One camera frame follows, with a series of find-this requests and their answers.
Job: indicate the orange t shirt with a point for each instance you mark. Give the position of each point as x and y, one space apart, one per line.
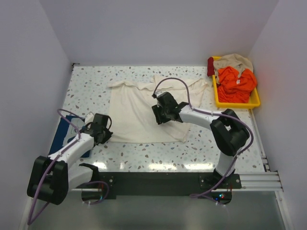
234 89

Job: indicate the folded blue white t shirt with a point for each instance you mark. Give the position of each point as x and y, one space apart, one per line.
65 132

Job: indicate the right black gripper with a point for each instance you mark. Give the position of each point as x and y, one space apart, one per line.
158 115

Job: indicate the yellow plastic bin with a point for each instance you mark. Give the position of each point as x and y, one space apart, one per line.
254 100

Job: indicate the red cloth in bin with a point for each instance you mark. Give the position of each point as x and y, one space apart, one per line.
210 66

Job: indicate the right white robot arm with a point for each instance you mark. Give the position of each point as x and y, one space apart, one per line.
229 132

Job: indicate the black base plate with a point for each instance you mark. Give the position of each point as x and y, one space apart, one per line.
109 185

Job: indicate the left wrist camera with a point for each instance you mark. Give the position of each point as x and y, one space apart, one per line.
89 118

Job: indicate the beige t shirt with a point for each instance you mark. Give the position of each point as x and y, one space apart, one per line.
235 61

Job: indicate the aluminium rail frame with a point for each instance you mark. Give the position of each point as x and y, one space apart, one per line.
251 181

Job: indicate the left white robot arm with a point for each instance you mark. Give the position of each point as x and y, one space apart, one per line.
53 176

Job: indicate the cream t shirt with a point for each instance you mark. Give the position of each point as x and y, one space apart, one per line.
130 109

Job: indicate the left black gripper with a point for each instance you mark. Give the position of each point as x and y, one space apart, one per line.
103 136

